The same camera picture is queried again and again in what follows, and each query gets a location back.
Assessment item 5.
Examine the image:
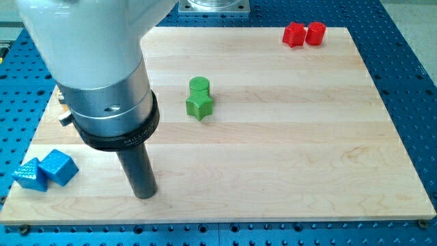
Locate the blue perforated metal plate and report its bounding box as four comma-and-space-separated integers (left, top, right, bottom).
1, 1, 436, 245

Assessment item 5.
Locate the light wooden board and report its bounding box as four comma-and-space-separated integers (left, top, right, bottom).
1, 27, 436, 225

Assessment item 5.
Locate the red cylinder block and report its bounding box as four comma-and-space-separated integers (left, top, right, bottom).
305, 22, 326, 46

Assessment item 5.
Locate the green star block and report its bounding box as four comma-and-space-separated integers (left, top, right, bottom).
186, 95, 213, 121

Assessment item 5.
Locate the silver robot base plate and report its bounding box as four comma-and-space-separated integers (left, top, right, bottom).
178, 0, 251, 14

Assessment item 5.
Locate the blue triangular prism block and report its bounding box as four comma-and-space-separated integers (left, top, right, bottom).
12, 158, 48, 192

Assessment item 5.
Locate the blue cube block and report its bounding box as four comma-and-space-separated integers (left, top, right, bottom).
38, 149, 79, 187

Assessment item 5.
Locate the green cylinder block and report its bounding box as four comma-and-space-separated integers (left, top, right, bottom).
189, 77, 210, 96

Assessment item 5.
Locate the red star block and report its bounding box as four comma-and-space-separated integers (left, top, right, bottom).
282, 22, 307, 48

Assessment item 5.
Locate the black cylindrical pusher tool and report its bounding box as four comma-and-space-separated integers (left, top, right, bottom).
72, 92, 160, 199

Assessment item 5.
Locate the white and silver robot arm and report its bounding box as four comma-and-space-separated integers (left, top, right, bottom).
16, 0, 177, 137

